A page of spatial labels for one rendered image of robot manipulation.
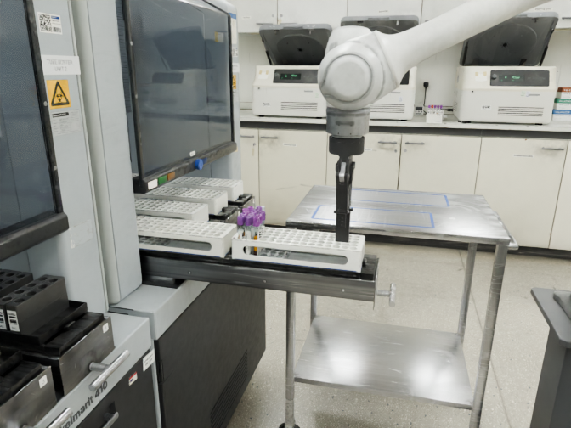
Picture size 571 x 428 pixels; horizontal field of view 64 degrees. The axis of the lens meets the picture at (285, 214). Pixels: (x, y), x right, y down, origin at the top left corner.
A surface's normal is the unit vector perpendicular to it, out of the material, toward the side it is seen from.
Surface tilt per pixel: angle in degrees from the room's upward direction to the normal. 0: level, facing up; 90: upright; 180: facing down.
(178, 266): 90
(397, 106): 90
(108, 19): 90
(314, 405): 0
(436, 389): 0
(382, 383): 0
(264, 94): 90
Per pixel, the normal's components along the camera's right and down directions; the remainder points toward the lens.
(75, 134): 0.97, 0.07
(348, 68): -0.27, 0.36
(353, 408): 0.00, -0.95
